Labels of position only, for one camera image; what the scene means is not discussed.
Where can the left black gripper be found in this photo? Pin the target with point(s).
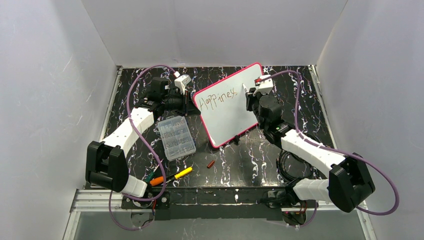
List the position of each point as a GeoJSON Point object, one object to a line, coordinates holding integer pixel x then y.
{"type": "Point", "coordinates": [186, 104]}

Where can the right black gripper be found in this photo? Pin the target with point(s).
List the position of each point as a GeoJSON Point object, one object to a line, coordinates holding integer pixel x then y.
{"type": "Point", "coordinates": [250, 97]}

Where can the pink framed whiteboard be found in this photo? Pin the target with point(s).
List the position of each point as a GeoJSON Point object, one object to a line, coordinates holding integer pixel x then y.
{"type": "Point", "coordinates": [222, 105]}

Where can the brown marker cap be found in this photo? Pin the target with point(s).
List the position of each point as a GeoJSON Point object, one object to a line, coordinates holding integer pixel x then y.
{"type": "Point", "coordinates": [211, 164]}

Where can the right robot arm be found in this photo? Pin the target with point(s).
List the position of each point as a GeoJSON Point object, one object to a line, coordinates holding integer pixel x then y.
{"type": "Point", "coordinates": [347, 180]}

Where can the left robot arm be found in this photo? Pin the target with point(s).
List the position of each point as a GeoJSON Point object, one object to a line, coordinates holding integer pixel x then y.
{"type": "Point", "coordinates": [106, 160]}

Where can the clear plastic screw box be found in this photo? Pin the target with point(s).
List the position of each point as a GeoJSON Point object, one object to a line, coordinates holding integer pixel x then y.
{"type": "Point", "coordinates": [176, 138]}

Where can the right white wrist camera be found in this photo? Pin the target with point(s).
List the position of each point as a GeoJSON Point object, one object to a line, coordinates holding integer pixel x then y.
{"type": "Point", "coordinates": [263, 85]}

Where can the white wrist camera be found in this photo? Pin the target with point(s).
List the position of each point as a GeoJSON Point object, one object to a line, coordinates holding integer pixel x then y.
{"type": "Point", "coordinates": [181, 82]}
{"type": "Point", "coordinates": [263, 85]}

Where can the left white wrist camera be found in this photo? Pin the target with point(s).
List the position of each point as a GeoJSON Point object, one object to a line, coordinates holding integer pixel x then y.
{"type": "Point", "coordinates": [181, 82]}

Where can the wire whiteboard stand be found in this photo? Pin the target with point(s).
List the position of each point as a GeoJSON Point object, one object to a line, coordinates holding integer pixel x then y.
{"type": "Point", "coordinates": [237, 139]}

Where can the yellow handled screwdriver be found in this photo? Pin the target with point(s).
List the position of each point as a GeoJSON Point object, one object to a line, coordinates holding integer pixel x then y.
{"type": "Point", "coordinates": [178, 175]}

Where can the green handled screwdriver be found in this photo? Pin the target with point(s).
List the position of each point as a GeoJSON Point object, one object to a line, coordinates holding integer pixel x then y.
{"type": "Point", "coordinates": [151, 175]}

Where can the orange handled screwdriver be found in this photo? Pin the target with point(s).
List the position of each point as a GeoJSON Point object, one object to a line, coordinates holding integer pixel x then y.
{"type": "Point", "coordinates": [160, 180]}

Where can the aluminium frame rail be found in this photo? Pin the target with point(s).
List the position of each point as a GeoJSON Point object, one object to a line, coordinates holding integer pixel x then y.
{"type": "Point", "coordinates": [178, 203]}

